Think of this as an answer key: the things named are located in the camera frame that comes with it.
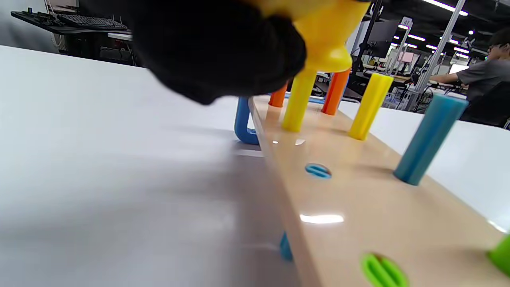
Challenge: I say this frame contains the black keyboard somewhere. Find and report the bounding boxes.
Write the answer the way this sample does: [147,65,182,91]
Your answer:
[58,14,128,31]

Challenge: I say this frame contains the dark desk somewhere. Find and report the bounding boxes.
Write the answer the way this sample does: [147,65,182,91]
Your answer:
[11,7,134,64]

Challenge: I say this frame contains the silver metal pole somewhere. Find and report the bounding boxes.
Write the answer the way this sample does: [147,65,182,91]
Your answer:
[404,0,467,110]

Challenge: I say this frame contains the person's left hand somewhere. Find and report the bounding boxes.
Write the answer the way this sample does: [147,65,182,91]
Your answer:
[78,0,307,105]

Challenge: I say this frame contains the green peg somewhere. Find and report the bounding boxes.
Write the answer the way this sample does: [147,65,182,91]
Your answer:
[487,235,510,277]
[361,252,409,287]

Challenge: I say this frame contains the orange peg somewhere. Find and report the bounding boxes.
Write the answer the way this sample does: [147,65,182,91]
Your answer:
[321,69,351,116]
[268,82,288,107]

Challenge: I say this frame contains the yellow toy hammer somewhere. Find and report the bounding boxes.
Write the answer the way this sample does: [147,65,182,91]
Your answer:
[243,0,371,73]

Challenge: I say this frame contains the blue peg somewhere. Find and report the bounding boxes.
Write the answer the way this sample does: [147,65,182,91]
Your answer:
[393,94,469,186]

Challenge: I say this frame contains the rainbow hammer bench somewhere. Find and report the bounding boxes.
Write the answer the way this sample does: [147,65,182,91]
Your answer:
[234,94,510,287]

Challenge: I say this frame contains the yellow peg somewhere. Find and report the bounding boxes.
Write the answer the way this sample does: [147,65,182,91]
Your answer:
[282,68,318,133]
[349,73,394,141]

